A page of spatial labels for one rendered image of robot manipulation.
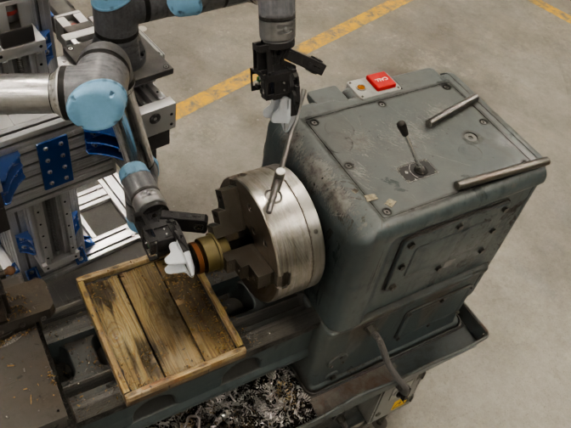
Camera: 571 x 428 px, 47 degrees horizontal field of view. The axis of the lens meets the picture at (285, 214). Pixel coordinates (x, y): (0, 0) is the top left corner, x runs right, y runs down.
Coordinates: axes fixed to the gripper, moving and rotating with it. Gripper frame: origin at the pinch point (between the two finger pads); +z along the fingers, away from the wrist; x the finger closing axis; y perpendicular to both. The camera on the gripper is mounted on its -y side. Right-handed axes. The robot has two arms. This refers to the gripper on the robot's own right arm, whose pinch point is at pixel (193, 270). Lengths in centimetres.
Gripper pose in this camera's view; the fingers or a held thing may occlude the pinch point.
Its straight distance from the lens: 150.3
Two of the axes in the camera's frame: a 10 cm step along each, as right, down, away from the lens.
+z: 4.7, 7.0, -5.4
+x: 1.3, -6.6, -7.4
